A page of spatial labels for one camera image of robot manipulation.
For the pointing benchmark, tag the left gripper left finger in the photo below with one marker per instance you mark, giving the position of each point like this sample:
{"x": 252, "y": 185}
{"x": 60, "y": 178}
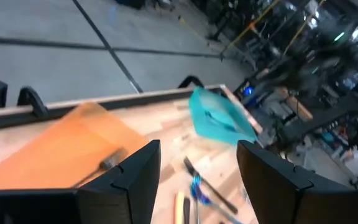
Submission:
{"x": 129, "y": 193}

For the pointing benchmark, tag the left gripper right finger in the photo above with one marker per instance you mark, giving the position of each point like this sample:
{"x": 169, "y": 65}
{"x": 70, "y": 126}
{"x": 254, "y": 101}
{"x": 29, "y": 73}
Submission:
{"x": 275, "y": 193}

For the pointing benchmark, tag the dark metal spoon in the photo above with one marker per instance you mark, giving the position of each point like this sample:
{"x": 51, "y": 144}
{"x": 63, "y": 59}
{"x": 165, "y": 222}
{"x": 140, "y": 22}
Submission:
{"x": 110, "y": 161}

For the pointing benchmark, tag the iridescent blue fork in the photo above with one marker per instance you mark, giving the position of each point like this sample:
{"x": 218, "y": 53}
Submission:
{"x": 196, "y": 186}
{"x": 225, "y": 126}

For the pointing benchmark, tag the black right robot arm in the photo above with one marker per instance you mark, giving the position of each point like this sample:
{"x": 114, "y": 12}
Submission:
{"x": 291, "y": 73}

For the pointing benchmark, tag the orange plastic bin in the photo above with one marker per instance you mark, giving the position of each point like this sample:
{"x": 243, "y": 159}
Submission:
{"x": 57, "y": 149}

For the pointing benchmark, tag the teal plastic bin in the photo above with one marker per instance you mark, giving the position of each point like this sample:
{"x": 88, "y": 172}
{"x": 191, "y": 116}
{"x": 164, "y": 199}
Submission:
{"x": 197, "y": 102}

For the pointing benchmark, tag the black clamp on left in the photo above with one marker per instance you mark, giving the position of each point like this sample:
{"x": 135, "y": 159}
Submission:
{"x": 37, "y": 99}

